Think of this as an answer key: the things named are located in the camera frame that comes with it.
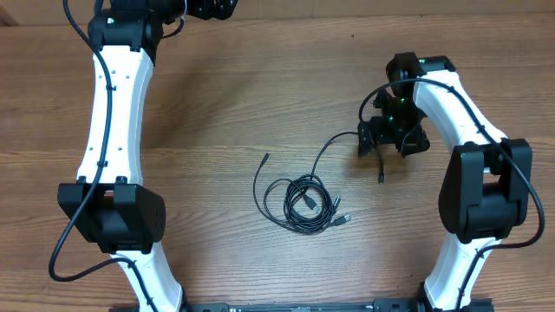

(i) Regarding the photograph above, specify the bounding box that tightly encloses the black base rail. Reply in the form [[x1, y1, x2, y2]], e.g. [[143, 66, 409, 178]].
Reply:
[[187, 299, 426, 312]]

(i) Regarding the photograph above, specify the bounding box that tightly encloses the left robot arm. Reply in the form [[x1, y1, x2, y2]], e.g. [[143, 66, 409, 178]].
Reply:
[[49, 0, 237, 311]]

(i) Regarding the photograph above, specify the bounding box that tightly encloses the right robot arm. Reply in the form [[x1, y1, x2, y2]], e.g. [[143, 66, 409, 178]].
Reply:
[[357, 52, 538, 311]]

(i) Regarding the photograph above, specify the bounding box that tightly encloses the black USB cable long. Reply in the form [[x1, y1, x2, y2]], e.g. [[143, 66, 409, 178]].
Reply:
[[252, 153, 351, 235]]

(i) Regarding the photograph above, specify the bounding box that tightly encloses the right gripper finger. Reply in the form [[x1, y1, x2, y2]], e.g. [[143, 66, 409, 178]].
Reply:
[[400, 129, 430, 158], [357, 120, 374, 158]]

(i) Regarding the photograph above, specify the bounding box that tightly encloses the black USB cable short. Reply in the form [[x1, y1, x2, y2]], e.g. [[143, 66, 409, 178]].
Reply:
[[303, 131, 386, 214]]

